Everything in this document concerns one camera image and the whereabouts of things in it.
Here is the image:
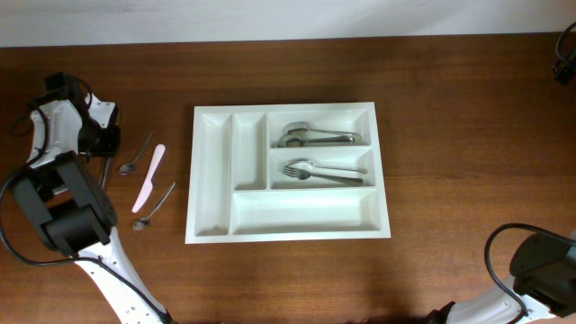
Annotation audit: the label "thin metal fork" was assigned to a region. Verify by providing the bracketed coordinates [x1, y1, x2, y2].
[280, 157, 368, 175]

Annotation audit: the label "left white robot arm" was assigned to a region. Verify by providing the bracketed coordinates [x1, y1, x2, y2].
[1, 72, 173, 323]

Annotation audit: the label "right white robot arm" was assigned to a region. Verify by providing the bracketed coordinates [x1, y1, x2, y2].
[424, 223, 575, 324]

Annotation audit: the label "large metal spoon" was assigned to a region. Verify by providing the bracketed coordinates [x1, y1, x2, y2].
[276, 135, 356, 148]
[283, 121, 362, 141]

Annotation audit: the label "metal serving tongs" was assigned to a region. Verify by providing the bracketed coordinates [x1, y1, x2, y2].
[99, 157, 113, 190]

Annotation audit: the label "thick handled metal fork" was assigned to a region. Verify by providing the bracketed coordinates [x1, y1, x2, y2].
[282, 166, 364, 186]

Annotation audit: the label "small metal teaspoon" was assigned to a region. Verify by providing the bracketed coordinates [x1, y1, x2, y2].
[119, 132, 154, 176]

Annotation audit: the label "white cutlery tray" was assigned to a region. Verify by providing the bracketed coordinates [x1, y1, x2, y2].
[185, 102, 391, 244]

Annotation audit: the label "pink plastic knife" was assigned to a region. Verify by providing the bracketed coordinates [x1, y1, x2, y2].
[131, 144, 166, 213]

